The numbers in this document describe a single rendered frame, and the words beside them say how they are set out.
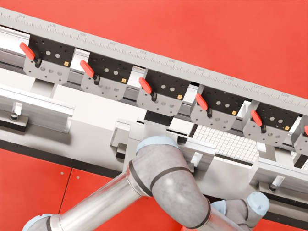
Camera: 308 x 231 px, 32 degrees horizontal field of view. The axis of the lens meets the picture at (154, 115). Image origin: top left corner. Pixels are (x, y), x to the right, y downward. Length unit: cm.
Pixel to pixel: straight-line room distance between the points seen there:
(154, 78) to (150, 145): 43
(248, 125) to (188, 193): 63
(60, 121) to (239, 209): 73
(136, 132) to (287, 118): 53
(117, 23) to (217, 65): 35
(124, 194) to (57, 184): 63
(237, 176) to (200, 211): 78
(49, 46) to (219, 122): 64
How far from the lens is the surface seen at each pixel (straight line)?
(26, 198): 214
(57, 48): 180
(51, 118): 199
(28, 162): 200
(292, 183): 216
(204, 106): 182
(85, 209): 149
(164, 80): 181
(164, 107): 187
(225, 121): 192
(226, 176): 212
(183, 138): 200
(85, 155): 197
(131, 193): 145
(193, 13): 168
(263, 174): 211
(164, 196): 135
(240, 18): 169
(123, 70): 180
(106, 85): 184
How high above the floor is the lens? 224
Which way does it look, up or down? 37 degrees down
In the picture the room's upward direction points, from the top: 22 degrees clockwise
